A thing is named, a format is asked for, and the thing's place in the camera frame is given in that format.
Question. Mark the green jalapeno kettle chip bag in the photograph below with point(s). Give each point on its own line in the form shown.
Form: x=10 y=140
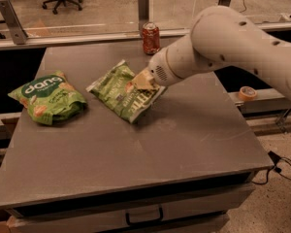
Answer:
x=116 y=90

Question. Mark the grey table drawer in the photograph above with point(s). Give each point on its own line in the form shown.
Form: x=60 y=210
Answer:
x=204 y=212

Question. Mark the red soda can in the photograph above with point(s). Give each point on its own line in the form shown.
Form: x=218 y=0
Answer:
x=151 y=38

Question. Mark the green dang rice chip bag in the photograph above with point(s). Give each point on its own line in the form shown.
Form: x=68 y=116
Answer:
x=49 y=99

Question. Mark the orange tape roll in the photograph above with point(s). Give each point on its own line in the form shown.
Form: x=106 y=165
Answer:
x=247 y=93

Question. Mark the left metal glass bracket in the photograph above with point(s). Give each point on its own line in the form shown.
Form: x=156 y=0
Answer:
x=8 y=13

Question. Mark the black drawer handle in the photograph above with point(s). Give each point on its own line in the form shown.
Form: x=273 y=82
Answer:
x=144 y=216

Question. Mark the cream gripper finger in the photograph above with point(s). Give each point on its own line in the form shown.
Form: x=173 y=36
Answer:
x=145 y=81

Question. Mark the middle metal glass bracket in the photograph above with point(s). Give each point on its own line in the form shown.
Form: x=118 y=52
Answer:
x=143 y=12

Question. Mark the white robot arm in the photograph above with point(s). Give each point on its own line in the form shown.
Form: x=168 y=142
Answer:
x=220 y=37

